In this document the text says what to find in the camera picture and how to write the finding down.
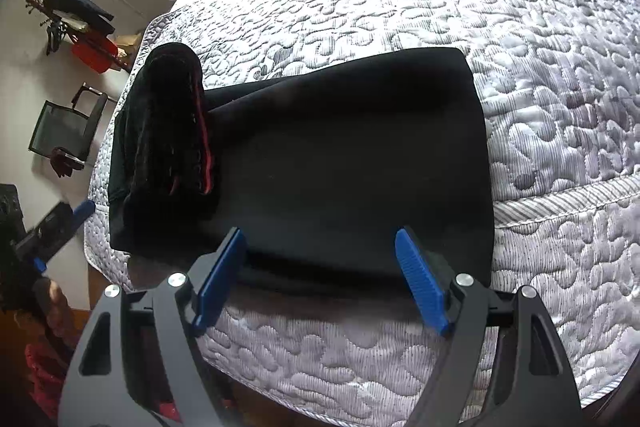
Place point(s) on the quilted grey bedspread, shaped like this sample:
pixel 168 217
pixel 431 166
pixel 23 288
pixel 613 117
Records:
pixel 500 7

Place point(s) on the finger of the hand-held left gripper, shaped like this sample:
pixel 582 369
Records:
pixel 82 210
pixel 39 264

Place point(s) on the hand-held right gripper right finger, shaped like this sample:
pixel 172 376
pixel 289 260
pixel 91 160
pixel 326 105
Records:
pixel 417 279

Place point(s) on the black mesh office chair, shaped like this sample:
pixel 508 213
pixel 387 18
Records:
pixel 65 127

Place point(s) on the wooden coat rack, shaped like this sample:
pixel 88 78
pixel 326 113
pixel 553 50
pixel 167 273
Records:
pixel 35 2

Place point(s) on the red patterned clothing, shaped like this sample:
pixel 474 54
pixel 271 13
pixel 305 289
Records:
pixel 42 372

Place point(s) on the red bag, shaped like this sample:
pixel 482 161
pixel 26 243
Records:
pixel 95 54

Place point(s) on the dark red gloves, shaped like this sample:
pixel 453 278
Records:
pixel 64 162

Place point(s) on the person's left hand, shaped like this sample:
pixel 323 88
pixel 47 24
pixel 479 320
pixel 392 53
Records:
pixel 57 307

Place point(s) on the black pants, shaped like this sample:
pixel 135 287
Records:
pixel 350 157

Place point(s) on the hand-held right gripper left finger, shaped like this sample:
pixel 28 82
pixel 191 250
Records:
pixel 220 277

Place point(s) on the cardboard box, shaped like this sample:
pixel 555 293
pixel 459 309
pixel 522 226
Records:
pixel 127 43

